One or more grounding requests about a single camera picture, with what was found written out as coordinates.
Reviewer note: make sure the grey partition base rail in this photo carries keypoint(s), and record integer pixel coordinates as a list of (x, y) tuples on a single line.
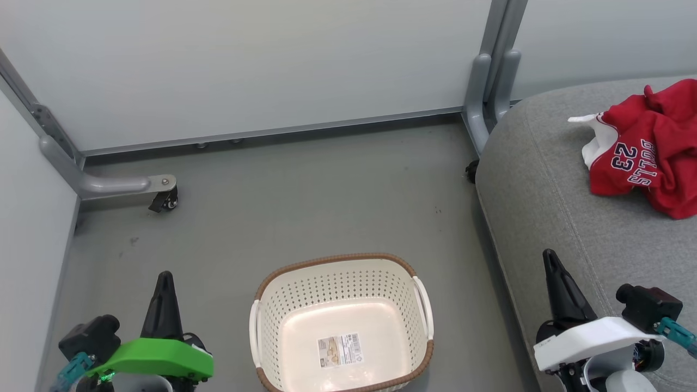
[(272, 132)]

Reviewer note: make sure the grey curved frame foot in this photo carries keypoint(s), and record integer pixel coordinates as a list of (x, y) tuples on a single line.
[(109, 185)]

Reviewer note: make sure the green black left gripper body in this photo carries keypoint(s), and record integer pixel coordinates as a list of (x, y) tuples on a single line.
[(158, 356)]

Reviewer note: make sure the red basketball jersey clothing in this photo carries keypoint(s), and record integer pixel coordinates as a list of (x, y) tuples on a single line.
[(670, 136)]

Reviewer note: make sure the cream perforated laundry basket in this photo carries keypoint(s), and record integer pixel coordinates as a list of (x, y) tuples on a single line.
[(305, 348)]

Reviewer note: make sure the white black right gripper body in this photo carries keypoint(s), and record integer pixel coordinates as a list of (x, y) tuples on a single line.
[(588, 340)]

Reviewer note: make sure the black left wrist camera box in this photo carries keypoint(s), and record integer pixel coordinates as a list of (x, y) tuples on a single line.
[(90, 337)]

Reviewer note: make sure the grey slanted partition post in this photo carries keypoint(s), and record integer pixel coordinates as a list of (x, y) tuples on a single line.
[(16, 76)]

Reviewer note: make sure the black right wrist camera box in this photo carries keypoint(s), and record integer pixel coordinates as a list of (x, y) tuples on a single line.
[(650, 310)]

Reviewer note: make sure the black caster wheel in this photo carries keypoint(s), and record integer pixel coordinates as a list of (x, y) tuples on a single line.
[(166, 200), (472, 171)]

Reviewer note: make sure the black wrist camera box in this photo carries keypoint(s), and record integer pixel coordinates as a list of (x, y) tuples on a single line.
[(90, 337), (650, 310)]

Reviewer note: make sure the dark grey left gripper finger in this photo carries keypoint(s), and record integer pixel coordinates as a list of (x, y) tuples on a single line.
[(163, 316)]

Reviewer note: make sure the paper label sticker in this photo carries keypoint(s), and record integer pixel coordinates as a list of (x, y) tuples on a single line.
[(340, 351)]

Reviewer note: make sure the grey double-tube frame foot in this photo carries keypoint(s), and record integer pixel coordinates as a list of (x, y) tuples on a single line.
[(476, 98)]

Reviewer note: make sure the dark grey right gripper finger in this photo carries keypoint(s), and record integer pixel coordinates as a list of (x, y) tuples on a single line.
[(566, 299)]

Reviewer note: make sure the grey upright partition post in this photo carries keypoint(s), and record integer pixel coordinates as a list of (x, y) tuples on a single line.
[(506, 22)]

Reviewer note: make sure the grey fabric sofa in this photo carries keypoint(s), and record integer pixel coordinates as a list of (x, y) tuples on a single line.
[(544, 190)]

